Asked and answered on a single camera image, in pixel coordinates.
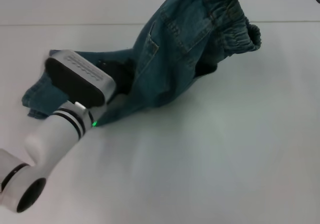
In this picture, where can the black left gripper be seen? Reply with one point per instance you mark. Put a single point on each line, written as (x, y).
(120, 71)

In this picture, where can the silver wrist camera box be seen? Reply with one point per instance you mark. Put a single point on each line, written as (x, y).
(80, 79)

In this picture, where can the blue denim shorts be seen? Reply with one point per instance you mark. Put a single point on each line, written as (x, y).
(170, 66)

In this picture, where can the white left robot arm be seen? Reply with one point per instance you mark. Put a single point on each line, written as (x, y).
(57, 139)

